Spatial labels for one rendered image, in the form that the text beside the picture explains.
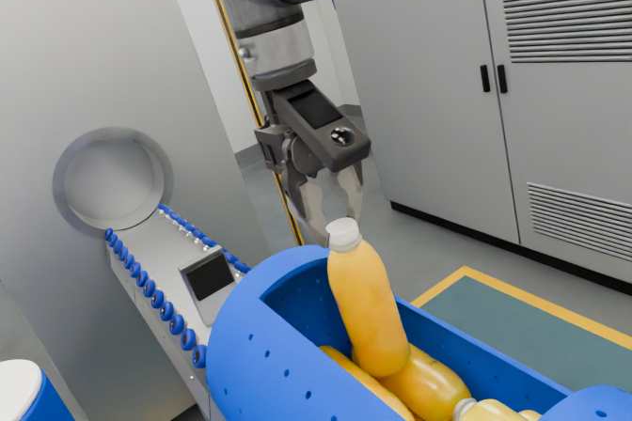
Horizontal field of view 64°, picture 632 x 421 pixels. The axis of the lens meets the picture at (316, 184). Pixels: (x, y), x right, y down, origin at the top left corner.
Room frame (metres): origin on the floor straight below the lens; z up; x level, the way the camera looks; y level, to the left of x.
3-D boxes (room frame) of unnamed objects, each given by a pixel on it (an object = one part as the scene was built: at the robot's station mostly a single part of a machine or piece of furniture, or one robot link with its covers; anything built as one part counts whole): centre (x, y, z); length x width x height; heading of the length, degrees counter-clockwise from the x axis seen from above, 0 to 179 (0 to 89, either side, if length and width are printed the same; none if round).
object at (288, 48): (0.55, 0.00, 1.50); 0.08 x 0.08 x 0.05
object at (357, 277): (0.53, -0.02, 1.17); 0.07 x 0.07 x 0.19
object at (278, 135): (0.56, 0.00, 1.42); 0.09 x 0.08 x 0.12; 27
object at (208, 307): (0.98, 0.28, 1.00); 0.10 x 0.04 x 0.15; 117
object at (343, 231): (0.54, -0.01, 1.27); 0.04 x 0.04 x 0.02
